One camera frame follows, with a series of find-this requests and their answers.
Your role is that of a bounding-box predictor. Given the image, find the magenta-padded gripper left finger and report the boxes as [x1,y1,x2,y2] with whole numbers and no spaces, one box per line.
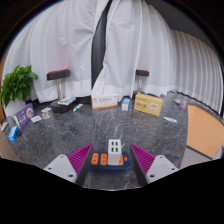
[43,143,95,187]

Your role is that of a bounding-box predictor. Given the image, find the small white tube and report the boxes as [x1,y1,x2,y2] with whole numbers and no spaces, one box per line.
[162,116,178,124]

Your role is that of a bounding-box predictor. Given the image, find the red-topped black bar stool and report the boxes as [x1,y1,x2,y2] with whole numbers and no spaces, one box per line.
[133,69,150,99]
[46,68,78,114]

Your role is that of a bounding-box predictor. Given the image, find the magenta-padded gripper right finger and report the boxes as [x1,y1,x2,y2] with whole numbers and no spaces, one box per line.
[129,143,179,187]

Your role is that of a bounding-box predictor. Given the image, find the purple box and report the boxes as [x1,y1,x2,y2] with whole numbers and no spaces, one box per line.
[13,102,36,130]

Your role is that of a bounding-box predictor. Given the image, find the yellow cardboard box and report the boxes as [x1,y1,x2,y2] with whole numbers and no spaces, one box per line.
[133,93,164,117]

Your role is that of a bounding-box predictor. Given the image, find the flat blue white box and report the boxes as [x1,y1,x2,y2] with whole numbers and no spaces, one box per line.
[57,95,77,107]

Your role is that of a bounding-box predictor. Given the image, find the small purple cup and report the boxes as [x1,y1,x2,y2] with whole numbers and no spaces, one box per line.
[178,99,188,110]

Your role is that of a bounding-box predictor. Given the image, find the small white card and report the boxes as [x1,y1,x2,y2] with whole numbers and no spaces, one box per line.
[30,115,43,124]

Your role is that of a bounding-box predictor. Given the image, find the white charger block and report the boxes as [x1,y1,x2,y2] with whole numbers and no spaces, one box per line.
[107,138,123,166]

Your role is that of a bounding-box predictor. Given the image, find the small blue white box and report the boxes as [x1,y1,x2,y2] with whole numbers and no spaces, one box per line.
[121,97,132,112]

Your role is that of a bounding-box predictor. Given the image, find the blue power strip orange outlets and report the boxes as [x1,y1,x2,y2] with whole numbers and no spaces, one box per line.
[89,150,133,174]

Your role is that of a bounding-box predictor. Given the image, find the white box with orange stripe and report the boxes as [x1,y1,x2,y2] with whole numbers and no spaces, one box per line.
[90,93,120,110]

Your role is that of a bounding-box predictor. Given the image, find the green potted plant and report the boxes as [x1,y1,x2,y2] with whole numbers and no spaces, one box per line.
[0,64,39,118]

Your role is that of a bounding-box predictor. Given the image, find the white pleated curtain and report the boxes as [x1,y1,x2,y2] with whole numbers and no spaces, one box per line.
[169,28,224,114]

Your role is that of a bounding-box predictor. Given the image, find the orange wooden desk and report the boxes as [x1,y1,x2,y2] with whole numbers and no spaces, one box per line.
[185,104,224,159]

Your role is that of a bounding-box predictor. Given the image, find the small clear box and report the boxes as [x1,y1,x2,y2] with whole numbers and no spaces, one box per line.
[40,107,54,120]

